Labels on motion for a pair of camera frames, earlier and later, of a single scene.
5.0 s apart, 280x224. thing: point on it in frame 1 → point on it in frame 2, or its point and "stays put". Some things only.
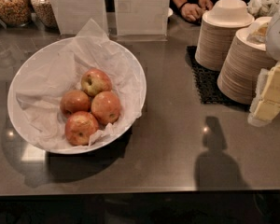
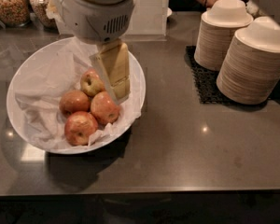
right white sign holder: x=141 y=13 stays put
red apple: x=105 y=107 stays put
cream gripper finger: x=258 y=32 → x=52 y=11
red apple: x=73 y=101 stays put
